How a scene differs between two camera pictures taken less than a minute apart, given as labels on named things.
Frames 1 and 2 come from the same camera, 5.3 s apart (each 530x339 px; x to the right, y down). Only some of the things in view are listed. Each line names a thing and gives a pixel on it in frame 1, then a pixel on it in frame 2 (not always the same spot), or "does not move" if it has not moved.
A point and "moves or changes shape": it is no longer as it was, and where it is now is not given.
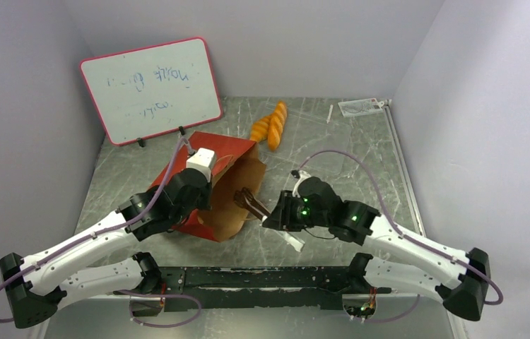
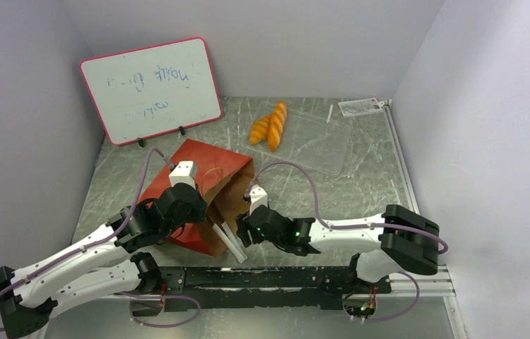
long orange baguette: [277, 123] does not move
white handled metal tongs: [295, 244] moves or changes shape
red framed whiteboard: [146, 92] does not move
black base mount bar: [307, 289] does not move
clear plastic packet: [360, 107] does not move
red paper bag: [237, 165] moves or changes shape
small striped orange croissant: [260, 130] does not move
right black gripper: [275, 215] -> [245, 227]
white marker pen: [330, 113] does not move
